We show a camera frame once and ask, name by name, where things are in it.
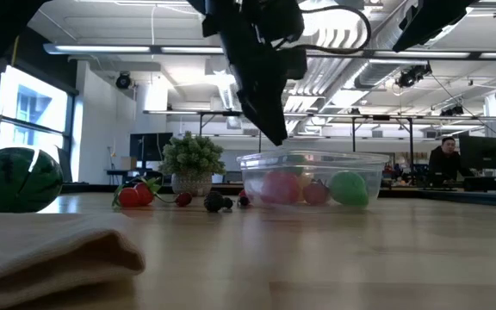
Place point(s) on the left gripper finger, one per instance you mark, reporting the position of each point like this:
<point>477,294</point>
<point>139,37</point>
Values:
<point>248,86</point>
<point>274,86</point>

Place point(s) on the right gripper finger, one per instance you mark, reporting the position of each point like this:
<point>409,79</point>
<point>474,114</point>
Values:
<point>424,34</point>
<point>413,21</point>

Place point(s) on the red toy strawberry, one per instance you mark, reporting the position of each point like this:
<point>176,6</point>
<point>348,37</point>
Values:
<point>315,194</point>

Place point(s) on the green toy pear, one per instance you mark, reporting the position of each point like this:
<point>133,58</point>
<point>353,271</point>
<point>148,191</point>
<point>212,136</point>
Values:
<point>349,188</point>

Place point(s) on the small red toy cherry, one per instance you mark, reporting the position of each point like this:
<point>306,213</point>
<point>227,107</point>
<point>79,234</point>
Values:
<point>184,200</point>

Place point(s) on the clear plastic tupperware container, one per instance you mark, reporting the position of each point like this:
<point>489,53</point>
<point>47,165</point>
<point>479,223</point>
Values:
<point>379,172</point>

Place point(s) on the red toy cherry tomato cluster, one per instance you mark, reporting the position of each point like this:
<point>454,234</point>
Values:
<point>128,197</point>

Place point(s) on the green striped toy watermelon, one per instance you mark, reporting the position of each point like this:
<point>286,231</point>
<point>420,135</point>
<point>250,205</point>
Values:
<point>11,181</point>

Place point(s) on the potted artificial green plant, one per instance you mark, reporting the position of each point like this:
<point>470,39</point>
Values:
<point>192,155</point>

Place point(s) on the black computer monitor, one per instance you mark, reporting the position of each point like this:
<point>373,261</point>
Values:
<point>482,153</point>
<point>149,146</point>

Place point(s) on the dark blue toy blueberry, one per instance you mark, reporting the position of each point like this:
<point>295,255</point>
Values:
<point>228,203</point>

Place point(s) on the black toy blackberry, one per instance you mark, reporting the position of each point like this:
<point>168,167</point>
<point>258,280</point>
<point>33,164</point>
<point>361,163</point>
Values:
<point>213,201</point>

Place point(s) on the person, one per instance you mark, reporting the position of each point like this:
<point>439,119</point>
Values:
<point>446,163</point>

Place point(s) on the overhead LED light bar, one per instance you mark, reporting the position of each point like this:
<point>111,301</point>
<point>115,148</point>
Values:
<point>101,49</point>

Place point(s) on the dark distant desk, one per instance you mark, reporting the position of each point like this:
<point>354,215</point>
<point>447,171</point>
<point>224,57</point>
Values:
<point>489,184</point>

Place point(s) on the office chair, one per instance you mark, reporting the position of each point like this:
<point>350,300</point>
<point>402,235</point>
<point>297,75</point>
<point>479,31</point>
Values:
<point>65,165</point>

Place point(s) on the large bright window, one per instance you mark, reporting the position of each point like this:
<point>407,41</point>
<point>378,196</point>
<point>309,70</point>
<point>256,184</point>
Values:
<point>32,103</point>

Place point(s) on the beige folded cloth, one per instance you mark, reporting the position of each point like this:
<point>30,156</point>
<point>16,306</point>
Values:
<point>37,249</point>

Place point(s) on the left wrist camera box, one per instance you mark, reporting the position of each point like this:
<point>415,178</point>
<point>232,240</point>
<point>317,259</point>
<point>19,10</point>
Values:
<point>294,62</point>

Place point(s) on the black ceiling-mounted camera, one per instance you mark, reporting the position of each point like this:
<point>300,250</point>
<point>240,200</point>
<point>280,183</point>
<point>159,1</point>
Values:
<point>123,80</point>
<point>411,76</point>
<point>452,111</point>

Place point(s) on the black metal gantry frame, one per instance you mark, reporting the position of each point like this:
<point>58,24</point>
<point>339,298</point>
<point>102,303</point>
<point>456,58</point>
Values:
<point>381,117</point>

